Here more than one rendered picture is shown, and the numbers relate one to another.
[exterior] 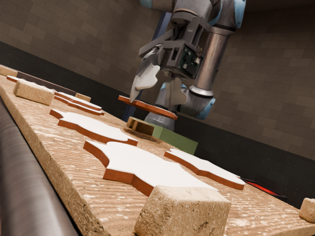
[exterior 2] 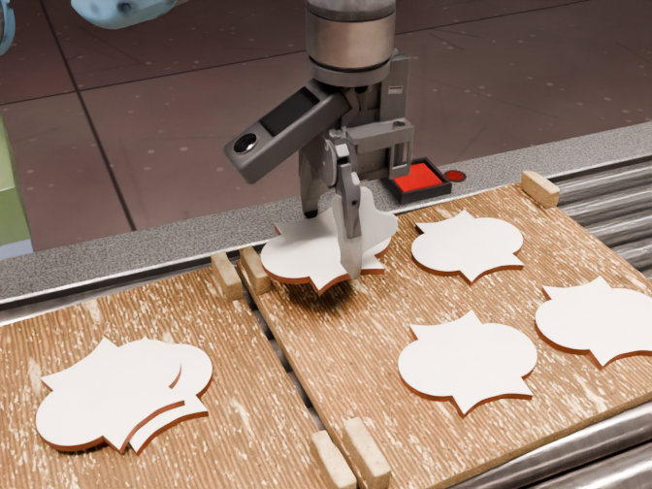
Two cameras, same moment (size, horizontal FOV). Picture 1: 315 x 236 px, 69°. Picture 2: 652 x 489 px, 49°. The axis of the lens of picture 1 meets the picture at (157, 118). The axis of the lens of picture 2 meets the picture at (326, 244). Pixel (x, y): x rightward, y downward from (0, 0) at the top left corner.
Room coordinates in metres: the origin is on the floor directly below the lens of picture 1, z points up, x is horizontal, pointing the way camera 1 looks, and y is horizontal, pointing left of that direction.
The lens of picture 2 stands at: (0.34, 0.58, 1.45)
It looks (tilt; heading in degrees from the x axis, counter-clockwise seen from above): 38 degrees down; 287
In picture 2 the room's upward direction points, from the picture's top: straight up
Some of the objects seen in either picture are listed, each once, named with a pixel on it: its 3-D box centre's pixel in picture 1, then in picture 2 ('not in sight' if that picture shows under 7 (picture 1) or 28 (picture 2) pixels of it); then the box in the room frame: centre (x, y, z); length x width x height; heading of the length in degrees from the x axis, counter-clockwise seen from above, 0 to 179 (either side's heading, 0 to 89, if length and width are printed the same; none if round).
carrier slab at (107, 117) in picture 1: (63, 103); (68, 443); (0.67, 0.27, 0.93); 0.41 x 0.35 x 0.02; 42
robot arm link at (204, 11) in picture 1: (192, 13); (348, 32); (0.49, 0.01, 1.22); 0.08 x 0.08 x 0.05
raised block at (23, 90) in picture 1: (34, 93); (366, 454); (0.41, 0.22, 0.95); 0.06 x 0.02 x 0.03; 132
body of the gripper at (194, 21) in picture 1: (180, 47); (354, 116); (0.48, 0.01, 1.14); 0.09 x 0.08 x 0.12; 41
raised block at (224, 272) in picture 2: (137, 124); (226, 276); (0.62, 0.04, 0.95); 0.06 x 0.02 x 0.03; 132
